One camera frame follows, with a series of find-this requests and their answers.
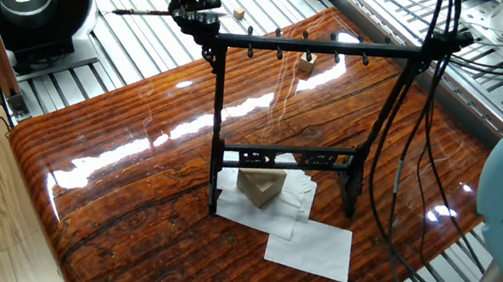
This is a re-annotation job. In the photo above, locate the small wooden cube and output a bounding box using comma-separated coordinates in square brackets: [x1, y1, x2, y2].
[294, 53, 320, 79]

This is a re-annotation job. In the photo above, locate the black metal pen rack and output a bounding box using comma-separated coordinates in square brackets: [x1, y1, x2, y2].
[165, 0, 478, 255]

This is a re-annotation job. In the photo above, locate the thin calligraphy brush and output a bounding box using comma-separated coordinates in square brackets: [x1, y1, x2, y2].
[110, 0, 202, 29]

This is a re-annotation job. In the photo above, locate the large wooden block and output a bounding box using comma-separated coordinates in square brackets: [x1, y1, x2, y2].
[232, 161, 289, 214]

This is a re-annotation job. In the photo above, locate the white paper sheet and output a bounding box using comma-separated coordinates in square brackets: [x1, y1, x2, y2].
[245, 162, 321, 243]
[260, 212, 359, 282]
[207, 154, 301, 235]

